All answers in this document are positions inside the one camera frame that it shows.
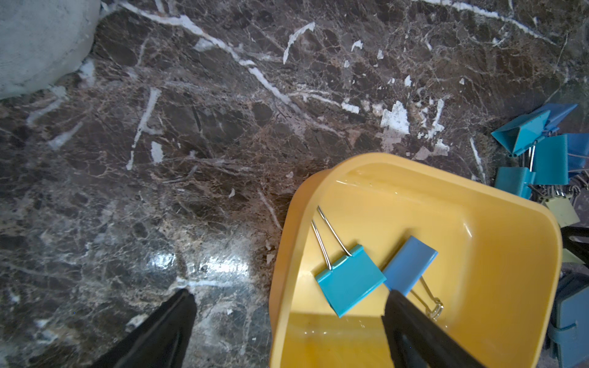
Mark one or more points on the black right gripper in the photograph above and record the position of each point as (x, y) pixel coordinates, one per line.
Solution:
(575, 239)

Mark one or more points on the yellow-green binder clip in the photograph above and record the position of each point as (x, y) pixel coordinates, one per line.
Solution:
(563, 210)

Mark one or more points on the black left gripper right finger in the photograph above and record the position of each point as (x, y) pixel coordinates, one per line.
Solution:
(415, 341)

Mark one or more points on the white tape roll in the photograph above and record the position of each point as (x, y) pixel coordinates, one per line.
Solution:
(41, 41)

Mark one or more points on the yellow plastic storage box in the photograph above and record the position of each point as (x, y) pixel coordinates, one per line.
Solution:
(496, 272)

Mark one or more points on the blue binder clip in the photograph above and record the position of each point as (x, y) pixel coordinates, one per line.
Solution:
(577, 152)
(407, 268)
(557, 113)

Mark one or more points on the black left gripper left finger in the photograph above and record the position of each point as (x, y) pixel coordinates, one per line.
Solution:
(161, 340)

